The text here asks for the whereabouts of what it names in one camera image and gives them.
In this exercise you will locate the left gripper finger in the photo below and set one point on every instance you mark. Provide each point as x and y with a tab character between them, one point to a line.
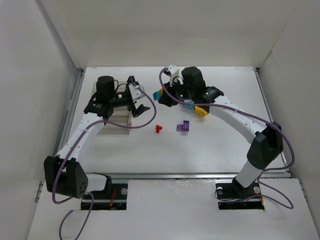
135	110
143	109

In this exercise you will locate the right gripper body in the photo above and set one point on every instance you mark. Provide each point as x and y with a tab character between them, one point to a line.
166	96

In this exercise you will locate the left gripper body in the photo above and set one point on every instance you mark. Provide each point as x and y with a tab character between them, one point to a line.
129	104

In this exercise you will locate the yellow lego plate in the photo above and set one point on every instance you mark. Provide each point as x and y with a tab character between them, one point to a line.
161	92

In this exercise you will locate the teal lego brick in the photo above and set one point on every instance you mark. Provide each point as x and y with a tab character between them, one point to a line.
157	95

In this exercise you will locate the small red lego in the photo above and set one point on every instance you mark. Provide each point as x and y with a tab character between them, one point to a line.
158	128

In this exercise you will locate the purple lego block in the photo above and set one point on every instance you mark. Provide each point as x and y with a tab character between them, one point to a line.
183	127

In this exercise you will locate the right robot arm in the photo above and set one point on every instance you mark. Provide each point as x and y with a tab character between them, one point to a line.
188	87

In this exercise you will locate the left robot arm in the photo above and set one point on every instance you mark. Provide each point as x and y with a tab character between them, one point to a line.
64	174

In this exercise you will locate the teal frog lego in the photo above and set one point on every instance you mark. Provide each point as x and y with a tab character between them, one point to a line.
189	104

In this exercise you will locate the yellow lego figure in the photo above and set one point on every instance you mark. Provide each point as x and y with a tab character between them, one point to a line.
201	113

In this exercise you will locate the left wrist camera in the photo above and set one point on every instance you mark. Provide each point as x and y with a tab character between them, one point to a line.
136	91

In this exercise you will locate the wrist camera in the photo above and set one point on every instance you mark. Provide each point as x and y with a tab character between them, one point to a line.
136	91
173	72

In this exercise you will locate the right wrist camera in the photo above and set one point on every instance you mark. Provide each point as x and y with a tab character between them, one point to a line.
173	72

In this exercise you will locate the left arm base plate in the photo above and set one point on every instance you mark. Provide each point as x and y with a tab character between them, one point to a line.
113	198

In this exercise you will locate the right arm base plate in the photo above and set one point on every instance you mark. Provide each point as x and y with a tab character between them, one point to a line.
232	197

